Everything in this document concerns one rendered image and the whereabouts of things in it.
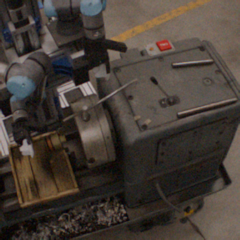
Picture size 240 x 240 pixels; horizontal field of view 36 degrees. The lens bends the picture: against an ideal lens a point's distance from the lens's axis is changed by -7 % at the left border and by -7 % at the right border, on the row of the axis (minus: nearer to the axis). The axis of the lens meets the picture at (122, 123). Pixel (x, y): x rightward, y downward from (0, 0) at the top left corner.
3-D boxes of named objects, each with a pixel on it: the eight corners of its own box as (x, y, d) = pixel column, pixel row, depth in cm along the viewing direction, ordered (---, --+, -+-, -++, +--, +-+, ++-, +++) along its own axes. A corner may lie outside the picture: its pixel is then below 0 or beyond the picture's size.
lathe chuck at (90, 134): (88, 114, 196) (85, 82, 168) (108, 171, 185) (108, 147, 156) (71, 119, 195) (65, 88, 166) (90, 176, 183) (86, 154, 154)
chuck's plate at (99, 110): (95, 112, 197) (93, 80, 168) (115, 169, 185) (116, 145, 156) (88, 114, 196) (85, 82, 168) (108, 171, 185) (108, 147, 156)
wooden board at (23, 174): (60, 133, 201) (59, 129, 198) (80, 193, 182) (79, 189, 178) (9, 149, 196) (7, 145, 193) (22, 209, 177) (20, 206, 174)
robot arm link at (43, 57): (40, 36, 163) (32, 90, 206) (25, 53, 158) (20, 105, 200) (61, 48, 163) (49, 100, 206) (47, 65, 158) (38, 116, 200)
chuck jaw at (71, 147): (85, 134, 171) (93, 155, 164) (87, 141, 175) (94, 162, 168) (62, 142, 170) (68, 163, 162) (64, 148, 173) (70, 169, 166)
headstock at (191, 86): (197, 80, 218) (205, 32, 186) (235, 147, 193) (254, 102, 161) (97, 109, 209) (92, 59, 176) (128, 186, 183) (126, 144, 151)
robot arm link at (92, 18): (100, -7, 133) (101, 2, 127) (104, 19, 141) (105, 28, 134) (79, -3, 133) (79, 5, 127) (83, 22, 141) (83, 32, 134)
